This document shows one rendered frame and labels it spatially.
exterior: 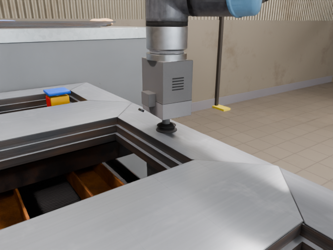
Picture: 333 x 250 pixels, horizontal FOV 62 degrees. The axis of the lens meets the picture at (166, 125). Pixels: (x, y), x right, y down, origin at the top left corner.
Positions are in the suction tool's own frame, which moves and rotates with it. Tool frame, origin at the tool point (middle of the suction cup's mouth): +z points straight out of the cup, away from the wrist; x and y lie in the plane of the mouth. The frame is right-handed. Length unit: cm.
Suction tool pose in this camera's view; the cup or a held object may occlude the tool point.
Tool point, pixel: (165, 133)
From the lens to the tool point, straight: 56.9
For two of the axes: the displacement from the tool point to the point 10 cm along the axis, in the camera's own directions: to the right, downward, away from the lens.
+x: 8.7, -1.7, 4.7
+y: 5.0, 3.0, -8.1
